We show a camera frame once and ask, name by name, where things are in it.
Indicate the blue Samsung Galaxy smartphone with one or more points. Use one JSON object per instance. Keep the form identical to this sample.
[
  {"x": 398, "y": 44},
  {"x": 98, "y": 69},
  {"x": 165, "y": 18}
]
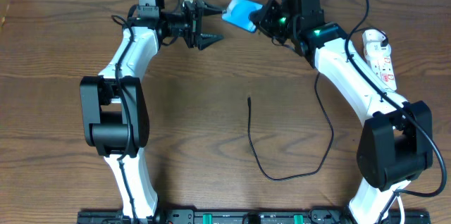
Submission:
[{"x": 238, "y": 11}]

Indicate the white USB charger plug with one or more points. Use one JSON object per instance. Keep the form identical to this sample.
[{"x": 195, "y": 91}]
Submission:
[{"x": 376, "y": 51}]

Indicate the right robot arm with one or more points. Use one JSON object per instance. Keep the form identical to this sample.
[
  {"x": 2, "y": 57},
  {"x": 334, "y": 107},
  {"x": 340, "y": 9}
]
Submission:
[{"x": 396, "y": 143}]

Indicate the white power strip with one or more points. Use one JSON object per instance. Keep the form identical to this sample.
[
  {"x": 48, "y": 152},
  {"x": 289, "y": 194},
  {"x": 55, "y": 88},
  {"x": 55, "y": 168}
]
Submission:
[{"x": 383, "y": 68}]

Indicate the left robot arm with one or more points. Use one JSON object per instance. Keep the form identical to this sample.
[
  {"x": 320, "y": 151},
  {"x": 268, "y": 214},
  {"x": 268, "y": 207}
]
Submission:
[{"x": 114, "y": 113}]

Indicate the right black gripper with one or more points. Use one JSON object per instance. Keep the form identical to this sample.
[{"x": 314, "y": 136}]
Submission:
[{"x": 269, "y": 20}]

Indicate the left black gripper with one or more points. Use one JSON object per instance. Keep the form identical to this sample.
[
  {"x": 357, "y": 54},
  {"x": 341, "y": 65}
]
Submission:
[{"x": 192, "y": 23}]

